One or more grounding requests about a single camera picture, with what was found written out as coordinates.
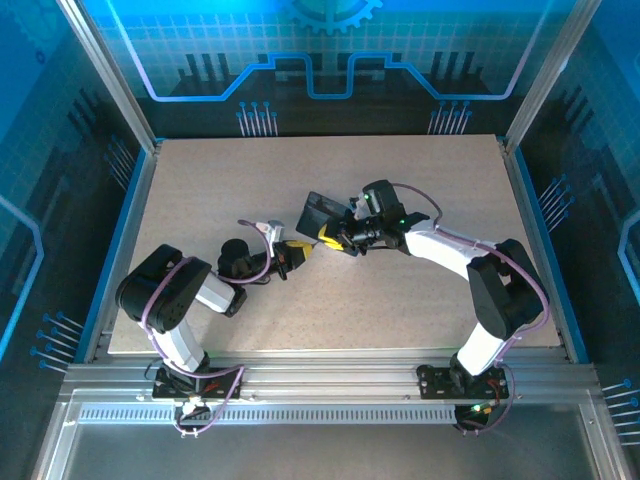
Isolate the starry night tin box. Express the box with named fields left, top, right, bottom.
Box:
left=295, top=190, right=352, bottom=241

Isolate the left aluminium side rail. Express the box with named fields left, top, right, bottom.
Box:
left=82, top=139, right=164, bottom=364

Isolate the aluminium side rail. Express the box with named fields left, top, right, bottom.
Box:
left=82, top=139, right=164, bottom=364
left=499, top=134, right=576, bottom=364

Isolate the aluminium mounting rail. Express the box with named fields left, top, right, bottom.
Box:
left=63, top=348, right=601, bottom=404

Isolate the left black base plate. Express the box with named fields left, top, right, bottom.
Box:
left=152, top=366, right=245, bottom=401

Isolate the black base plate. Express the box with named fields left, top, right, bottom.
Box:
left=417, top=364, right=512, bottom=401
left=152, top=366, right=245, bottom=401

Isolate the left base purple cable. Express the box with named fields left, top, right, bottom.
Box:
left=144, top=364, right=248, bottom=439

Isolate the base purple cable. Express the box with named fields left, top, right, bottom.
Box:
left=144, top=364, right=248, bottom=439
left=457, top=363, right=516, bottom=437

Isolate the right aluminium side rail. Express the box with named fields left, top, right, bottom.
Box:
left=499, top=134, right=576, bottom=364

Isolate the slotted grey cable duct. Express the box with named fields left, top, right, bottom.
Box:
left=77, top=403, right=459, bottom=427

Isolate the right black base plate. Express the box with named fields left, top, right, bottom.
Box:
left=417, top=364, right=512, bottom=401

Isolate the right aluminium frame post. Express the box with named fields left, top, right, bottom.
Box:
left=503, top=0, right=597, bottom=154

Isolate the aluminium frame post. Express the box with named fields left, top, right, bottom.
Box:
left=55, top=0, right=162, bottom=154
left=503, top=0, right=597, bottom=154

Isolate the left aluminium frame post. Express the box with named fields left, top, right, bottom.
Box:
left=55, top=0, right=162, bottom=154

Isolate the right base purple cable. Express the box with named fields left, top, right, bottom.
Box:
left=457, top=363, right=516, bottom=437

